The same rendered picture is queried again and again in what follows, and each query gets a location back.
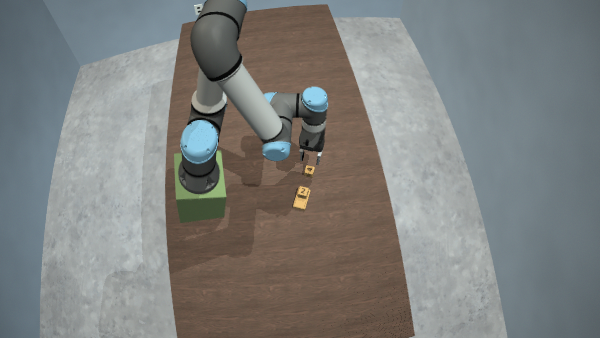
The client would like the tan wooden cube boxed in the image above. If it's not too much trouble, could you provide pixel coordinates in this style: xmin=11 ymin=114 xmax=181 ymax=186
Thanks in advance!
xmin=304 ymin=165 xmax=315 ymax=178
xmin=298 ymin=186 xmax=309 ymax=199

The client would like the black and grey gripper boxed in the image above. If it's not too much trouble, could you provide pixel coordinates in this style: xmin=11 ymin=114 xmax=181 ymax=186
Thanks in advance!
xmin=299 ymin=119 xmax=326 ymax=165

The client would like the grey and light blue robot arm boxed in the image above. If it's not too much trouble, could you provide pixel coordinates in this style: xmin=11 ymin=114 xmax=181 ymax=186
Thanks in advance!
xmin=178 ymin=0 xmax=328 ymax=194

